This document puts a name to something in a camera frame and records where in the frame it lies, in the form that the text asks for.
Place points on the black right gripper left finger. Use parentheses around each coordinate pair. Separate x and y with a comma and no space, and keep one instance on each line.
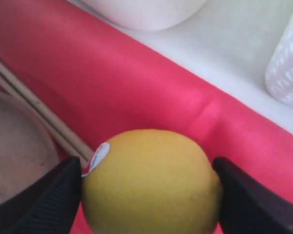
(49,206)

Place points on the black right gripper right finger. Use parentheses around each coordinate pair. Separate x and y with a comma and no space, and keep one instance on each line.
(247,206)

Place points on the yellow lemon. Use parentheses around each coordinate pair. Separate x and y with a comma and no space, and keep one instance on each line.
(151,182)

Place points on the brown round plate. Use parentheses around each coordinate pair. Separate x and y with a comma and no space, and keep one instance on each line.
(27,151)

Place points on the white perforated plastic basket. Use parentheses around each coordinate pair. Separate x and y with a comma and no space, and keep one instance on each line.
(279,72)

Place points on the red tablecloth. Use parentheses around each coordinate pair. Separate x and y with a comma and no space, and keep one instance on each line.
(203,78)

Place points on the upper wooden chopstick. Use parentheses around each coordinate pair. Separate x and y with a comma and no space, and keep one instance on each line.
(39,107)

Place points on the cream plastic bin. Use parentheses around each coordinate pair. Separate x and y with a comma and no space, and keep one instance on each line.
(146,15)

